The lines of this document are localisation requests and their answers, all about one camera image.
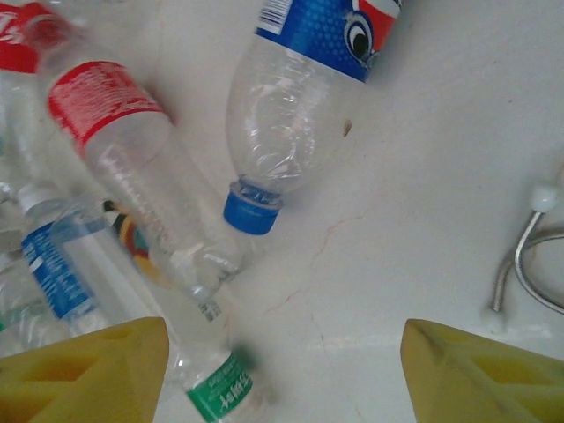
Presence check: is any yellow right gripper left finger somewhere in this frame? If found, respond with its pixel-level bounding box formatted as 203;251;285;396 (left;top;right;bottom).
0;315;172;423

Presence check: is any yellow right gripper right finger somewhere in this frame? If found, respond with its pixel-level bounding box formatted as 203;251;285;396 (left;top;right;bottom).
398;319;564;423

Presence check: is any white-capped bottle blue label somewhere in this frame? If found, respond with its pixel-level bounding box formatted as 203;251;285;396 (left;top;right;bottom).
15;182;111;336

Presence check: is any clear bottle colourful label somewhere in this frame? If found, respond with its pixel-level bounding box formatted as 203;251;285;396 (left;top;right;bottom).
103;198;171;286

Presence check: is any small bottle green label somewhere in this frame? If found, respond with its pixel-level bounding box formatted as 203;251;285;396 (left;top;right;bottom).
165;286;274;423

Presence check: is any clear bottle red white label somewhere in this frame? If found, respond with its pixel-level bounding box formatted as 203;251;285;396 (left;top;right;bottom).
46;60;247;301

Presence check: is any blue-capped bottle blue label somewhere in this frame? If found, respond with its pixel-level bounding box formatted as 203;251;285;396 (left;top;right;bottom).
222;0;404;237

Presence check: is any red-capped cola bottle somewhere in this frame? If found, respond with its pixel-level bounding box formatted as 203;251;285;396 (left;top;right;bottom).
0;0;89;76

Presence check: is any stethoscope with blue tube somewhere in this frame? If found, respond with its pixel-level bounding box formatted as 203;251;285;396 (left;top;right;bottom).
489;165;564;316

